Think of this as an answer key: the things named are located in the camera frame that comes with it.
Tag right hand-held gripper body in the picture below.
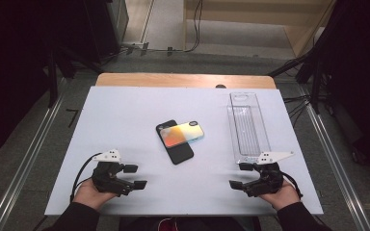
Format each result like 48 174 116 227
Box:
241 150 296 198

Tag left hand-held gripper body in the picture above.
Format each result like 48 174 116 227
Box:
91 149 137 197

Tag iridescent phone case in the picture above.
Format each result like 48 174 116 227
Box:
159 120 205 149

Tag person's right hand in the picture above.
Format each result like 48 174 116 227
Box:
258 178 302 212

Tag person's left hand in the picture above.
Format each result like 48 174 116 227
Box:
72 177 118 212

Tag clear plastic package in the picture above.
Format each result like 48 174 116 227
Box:
225 91 273 166

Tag person's torso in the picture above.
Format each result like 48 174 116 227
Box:
119 216 261 231

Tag white table board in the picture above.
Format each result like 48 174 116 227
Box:
43 85 325 217

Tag wooden table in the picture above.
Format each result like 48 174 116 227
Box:
94 72 278 90

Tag black stand pole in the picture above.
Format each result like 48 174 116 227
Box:
46 47 60 109
310 54 323 114

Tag black stand leg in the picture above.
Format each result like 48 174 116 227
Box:
268 52 316 78

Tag dark curtain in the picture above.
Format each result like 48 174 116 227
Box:
0 0 51 162
321 0 370 171

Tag dark cabinet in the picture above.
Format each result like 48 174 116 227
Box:
83 0 129 62

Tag right hand-held gripper cable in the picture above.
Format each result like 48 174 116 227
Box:
281 172 304 198

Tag hand-held gripper cable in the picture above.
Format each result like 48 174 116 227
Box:
281 172 304 198
70 152 103 203

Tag left hand-held gripper cable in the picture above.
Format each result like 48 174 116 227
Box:
70 152 103 203

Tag metal floor rail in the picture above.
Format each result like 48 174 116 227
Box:
0 78 66 231
302 95 370 231

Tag black floor cables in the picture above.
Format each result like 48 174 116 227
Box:
282 94 314 128

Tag black hanging cable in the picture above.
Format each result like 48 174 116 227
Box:
184 0 204 53

